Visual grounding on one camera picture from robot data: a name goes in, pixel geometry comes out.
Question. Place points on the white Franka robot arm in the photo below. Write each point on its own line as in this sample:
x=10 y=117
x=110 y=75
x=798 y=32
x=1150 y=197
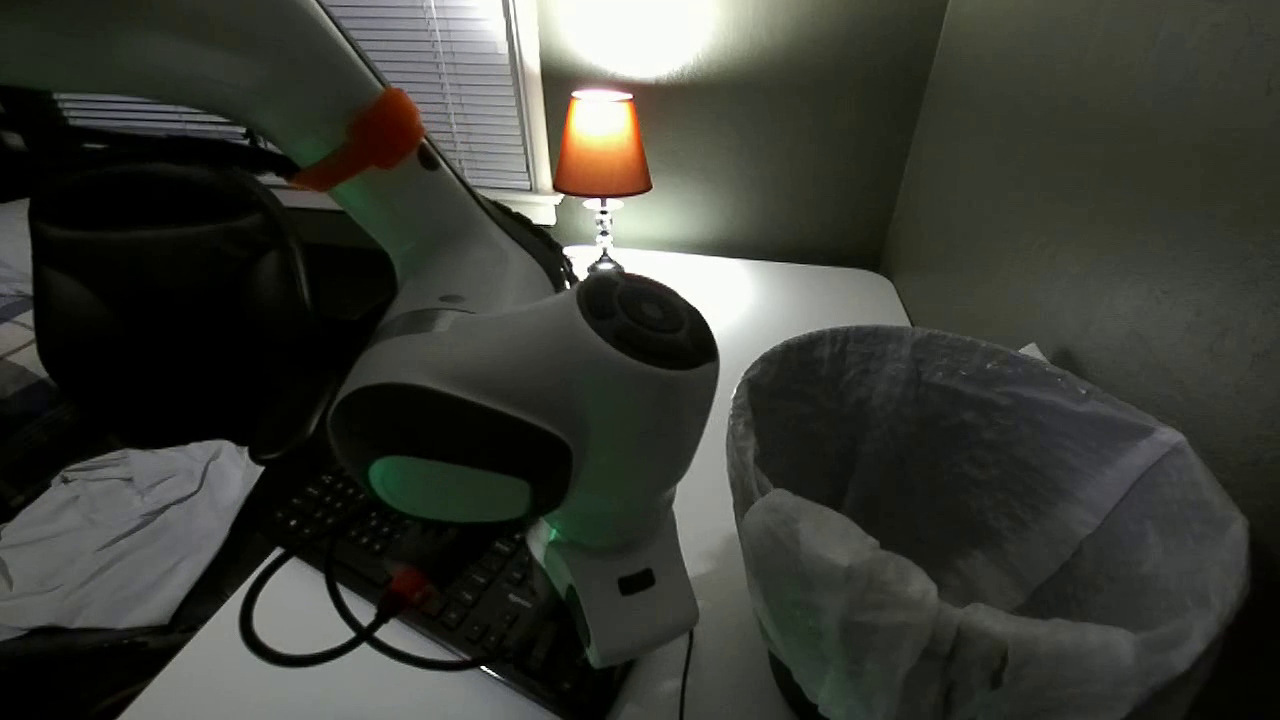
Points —
x=506 y=344

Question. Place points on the black computer keyboard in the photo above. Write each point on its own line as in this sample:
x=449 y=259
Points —
x=466 y=603

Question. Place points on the table lamp with orange shade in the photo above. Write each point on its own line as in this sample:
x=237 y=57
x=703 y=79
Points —
x=601 y=144

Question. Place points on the white window blinds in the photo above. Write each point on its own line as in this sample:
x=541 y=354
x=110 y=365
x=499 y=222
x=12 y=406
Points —
x=443 y=83

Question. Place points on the trash can with plastic liner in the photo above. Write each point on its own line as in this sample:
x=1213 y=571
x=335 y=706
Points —
x=963 y=532

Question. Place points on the black bag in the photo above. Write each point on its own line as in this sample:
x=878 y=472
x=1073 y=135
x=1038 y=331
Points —
x=160 y=307

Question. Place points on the white cloth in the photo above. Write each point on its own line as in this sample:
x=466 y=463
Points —
x=120 y=532

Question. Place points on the white window frame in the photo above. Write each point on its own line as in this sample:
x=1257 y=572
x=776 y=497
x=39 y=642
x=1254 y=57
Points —
x=525 y=105

